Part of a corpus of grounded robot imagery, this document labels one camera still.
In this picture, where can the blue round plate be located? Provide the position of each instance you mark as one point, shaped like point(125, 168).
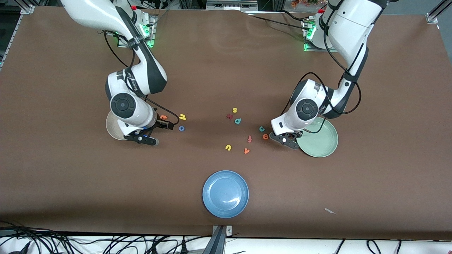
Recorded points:
point(225, 194)

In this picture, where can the orange leafy decoration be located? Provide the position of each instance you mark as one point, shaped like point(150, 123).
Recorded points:
point(307, 2)

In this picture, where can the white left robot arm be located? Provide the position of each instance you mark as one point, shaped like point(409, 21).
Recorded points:
point(307, 107)

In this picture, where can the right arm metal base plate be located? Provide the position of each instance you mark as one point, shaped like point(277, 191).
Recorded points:
point(151, 41)

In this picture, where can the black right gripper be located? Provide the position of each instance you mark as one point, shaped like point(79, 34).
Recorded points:
point(162, 124)

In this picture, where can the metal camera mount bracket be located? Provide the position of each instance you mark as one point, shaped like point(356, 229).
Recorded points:
point(219, 243)

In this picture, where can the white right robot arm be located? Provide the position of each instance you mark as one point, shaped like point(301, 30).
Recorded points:
point(122, 104)

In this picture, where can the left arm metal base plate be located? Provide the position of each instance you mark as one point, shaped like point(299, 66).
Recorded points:
point(310, 49)

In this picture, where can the beige brown round plate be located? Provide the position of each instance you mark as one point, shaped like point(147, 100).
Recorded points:
point(113, 130)

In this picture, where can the pale green round plate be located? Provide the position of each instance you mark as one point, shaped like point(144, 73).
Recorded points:
point(321, 144)

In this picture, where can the white paper scrap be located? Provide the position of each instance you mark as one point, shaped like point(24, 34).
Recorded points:
point(329, 210)

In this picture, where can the grey metal box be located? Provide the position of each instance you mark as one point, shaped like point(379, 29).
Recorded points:
point(229, 5)

